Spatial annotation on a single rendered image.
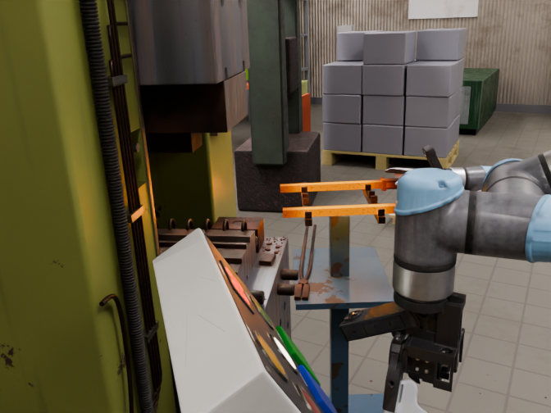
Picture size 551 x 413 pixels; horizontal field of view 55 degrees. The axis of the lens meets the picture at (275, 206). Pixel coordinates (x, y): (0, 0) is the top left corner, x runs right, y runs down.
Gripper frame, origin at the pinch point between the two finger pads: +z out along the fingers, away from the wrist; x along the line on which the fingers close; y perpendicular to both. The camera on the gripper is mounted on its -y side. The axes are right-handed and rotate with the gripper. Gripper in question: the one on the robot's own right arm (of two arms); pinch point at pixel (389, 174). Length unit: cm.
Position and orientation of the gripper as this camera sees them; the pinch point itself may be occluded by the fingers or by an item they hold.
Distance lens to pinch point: 181.9
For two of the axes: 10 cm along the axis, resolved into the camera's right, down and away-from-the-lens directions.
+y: 0.4, 9.4, 3.3
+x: -0.2, -3.3, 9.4
